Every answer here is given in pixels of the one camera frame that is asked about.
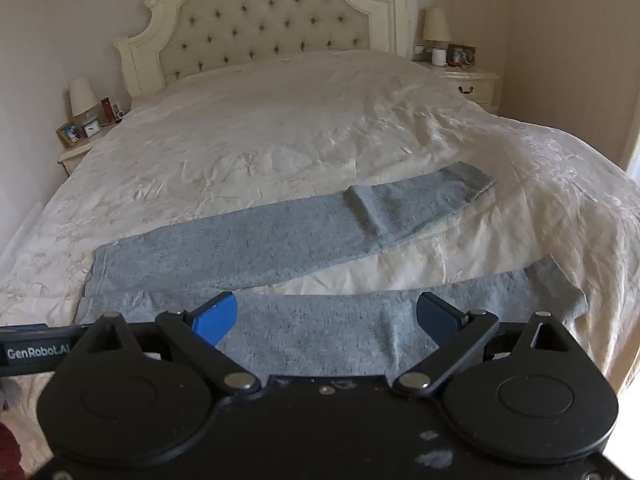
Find cream nightstand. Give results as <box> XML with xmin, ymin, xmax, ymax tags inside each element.
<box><xmin>414</xmin><ymin>59</ymin><xmax>501</xmax><ymax>114</ymax></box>
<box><xmin>56</xmin><ymin>110</ymin><xmax>132</xmax><ymax>179</ymax></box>

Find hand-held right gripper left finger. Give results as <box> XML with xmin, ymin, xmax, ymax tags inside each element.
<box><xmin>80</xmin><ymin>291</ymin><xmax>262</xmax><ymax>395</ymax></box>

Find cream tufted headboard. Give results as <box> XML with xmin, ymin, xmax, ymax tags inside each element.
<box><xmin>113</xmin><ymin>0</ymin><xmax>417</xmax><ymax>99</ymax></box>

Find grey pants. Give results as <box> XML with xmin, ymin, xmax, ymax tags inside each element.
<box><xmin>75</xmin><ymin>161</ymin><xmax>589</xmax><ymax>379</ymax></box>

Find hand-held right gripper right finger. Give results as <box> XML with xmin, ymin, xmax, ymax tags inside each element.
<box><xmin>391</xmin><ymin>291</ymin><xmax>583</xmax><ymax>396</ymax></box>

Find dark photo frame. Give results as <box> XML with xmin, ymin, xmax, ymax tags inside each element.
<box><xmin>446</xmin><ymin>43</ymin><xmax>477</xmax><ymax>67</ymax></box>

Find cream bedspread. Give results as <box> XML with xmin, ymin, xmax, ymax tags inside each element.
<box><xmin>0</xmin><ymin>50</ymin><xmax>640</xmax><ymax>480</ymax></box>

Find gold photo frame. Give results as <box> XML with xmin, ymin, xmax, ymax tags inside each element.
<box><xmin>56</xmin><ymin>121</ymin><xmax>87</xmax><ymax>149</ymax></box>

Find cream table lamp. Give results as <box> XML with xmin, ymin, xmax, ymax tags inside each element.
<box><xmin>69</xmin><ymin>77</ymin><xmax>100</xmax><ymax>119</ymax></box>
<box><xmin>422</xmin><ymin>7</ymin><xmax>453</xmax><ymax>54</ymax></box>

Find person's dark red clothing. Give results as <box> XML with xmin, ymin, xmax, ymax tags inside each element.
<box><xmin>0</xmin><ymin>422</ymin><xmax>27</xmax><ymax>480</ymax></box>

